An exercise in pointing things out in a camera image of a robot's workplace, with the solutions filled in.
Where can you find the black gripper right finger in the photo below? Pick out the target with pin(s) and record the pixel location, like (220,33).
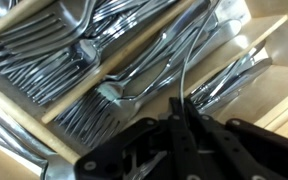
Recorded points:
(230,150)

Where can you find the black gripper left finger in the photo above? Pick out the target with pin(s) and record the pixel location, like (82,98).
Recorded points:
(180,150)

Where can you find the open wooden drawer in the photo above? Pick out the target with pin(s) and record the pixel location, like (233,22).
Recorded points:
(284,86)

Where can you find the silver dinner fork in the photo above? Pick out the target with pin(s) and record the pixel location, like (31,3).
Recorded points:
(87,55)
(67,20)

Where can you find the silver knife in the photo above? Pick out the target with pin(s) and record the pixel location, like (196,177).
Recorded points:
(250,75)
(240,63)

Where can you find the wide wooden cutlery tray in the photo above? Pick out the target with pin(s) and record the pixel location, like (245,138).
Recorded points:
(117,61)

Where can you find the silver serving utensil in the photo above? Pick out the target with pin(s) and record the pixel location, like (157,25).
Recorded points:
(57,170)

